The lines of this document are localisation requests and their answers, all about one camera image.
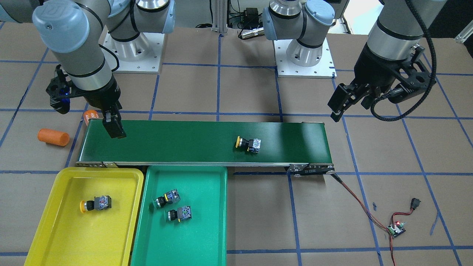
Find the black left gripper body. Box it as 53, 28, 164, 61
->
353, 43, 400, 110

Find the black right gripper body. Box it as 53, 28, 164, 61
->
73, 78, 123, 113

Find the orange cylinder with white print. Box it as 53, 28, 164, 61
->
82, 109, 100, 126

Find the plain orange cylinder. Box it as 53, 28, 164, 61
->
37, 128, 70, 147

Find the yellow push button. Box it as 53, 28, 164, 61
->
79, 195, 112, 213
235, 135, 261, 153

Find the green push button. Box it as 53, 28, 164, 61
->
152, 188, 181, 209
166, 205, 192, 222

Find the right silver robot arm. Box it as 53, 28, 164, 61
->
1, 0, 176, 138

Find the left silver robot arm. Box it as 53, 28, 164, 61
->
262, 0, 446, 122

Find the green conveyor belt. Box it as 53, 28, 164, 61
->
76, 120, 335, 175

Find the yellow plastic tray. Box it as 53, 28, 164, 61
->
25, 167, 144, 266

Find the small motor controller board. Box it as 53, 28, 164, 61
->
387, 221, 406, 238

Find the green plastic tray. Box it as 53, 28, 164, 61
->
130, 166, 227, 266

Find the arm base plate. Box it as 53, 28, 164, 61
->
102, 33, 166, 74
273, 39, 337, 79

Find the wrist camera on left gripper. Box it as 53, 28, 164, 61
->
388, 44, 436, 104

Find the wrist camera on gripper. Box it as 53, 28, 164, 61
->
46, 64, 80, 114
388, 44, 436, 104

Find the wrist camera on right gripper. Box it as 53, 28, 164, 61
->
46, 64, 80, 114

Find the red black power cable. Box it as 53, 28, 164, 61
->
331, 174, 418, 266

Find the aluminium frame post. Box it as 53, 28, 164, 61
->
210, 0, 229, 35

